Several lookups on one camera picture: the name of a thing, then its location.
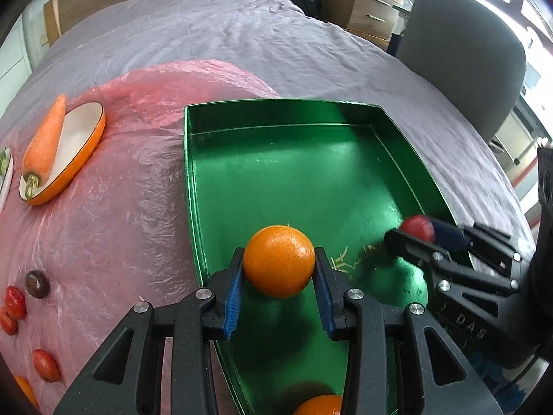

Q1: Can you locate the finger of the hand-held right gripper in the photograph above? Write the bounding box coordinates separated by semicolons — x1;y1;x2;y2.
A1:
431;218;524;269
384;227;523;303

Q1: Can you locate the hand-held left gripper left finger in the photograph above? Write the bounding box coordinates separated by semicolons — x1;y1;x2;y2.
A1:
53;247;247;415

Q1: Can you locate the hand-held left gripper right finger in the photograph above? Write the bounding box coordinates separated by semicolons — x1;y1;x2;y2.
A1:
314;246;504;415

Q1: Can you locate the small red fruit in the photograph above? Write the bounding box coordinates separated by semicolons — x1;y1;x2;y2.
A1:
4;286;27;320
0;308;19;336
32;349;62;383
400;215;436;243

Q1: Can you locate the orange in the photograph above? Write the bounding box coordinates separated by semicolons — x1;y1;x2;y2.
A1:
293;394;344;415
243;225;316;299
12;375;40;413

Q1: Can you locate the green metal tray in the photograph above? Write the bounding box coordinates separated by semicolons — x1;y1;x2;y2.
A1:
184;99;474;415

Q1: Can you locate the blue patterned cloth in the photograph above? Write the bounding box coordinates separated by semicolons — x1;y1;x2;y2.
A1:
467;348;541;398

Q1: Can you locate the white desk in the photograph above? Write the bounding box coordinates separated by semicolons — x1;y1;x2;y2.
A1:
488;65;553;191

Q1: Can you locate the pink plastic sheet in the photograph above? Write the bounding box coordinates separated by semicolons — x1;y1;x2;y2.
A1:
0;59;281;415

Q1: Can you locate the grey chair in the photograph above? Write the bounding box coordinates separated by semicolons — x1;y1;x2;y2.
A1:
395;0;527;143

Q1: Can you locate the dark plum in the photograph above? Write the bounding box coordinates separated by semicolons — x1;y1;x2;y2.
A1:
25;270;50;300

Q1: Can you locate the orange rimmed plate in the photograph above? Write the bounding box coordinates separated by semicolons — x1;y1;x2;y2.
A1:
19;102;106;206

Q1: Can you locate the wooden drawer cabinet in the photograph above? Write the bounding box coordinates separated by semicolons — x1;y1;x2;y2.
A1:
322;0;404;50

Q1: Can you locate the carrot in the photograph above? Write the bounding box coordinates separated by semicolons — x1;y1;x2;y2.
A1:
22;94;68;197

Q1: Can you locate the glass plate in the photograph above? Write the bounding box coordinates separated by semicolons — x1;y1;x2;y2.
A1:
0;147;15;212

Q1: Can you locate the purple bed blanket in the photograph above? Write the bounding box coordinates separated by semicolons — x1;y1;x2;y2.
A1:
0;0;536;415

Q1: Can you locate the white wardrobe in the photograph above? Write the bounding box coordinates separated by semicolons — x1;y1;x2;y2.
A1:
0;21;33;113

